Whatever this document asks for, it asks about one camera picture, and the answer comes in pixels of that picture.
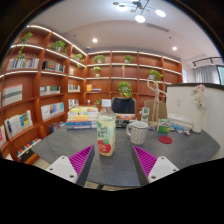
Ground orange wooden shelf unit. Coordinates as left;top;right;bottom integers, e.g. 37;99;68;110
0;24;184;165

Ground white vase with pale flowers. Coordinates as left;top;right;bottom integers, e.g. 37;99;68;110
190;83;208;134

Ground small green and white box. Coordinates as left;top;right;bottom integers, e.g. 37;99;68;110
157;118;172;134

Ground recessed ceiling lights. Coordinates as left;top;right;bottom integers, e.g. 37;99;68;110
92;37;178;52

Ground flat round red coaster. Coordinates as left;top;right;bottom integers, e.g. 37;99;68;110
158;135;174;145

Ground green and white drink carton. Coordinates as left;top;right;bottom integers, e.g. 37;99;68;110
140;107;150;124

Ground grey curtain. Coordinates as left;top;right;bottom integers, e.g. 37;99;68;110
194;64;219;85

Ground stack of colourful books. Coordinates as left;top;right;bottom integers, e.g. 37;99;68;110
65;105;100;130

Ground wooden artist mannequin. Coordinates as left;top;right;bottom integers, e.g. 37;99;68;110
146;78;168;128

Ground window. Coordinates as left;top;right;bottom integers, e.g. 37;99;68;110
217;65;224;86

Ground clear drink bottle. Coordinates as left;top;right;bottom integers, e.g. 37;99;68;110
96;98;117;158

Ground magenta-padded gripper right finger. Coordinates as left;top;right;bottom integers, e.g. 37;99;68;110
130;144;180;187

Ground branched ceiling lamp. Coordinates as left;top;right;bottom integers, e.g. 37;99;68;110
112;0;167;24

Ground ceiling air vent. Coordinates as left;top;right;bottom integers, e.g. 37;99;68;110
145;22;170;33

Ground black ceiling track rail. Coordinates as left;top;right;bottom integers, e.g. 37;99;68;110
192;56;224;69

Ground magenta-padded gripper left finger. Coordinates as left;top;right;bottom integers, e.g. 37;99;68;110
45;144;96;188

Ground white mug, grey triangle pattern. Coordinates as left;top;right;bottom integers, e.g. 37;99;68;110
125;120;149;146

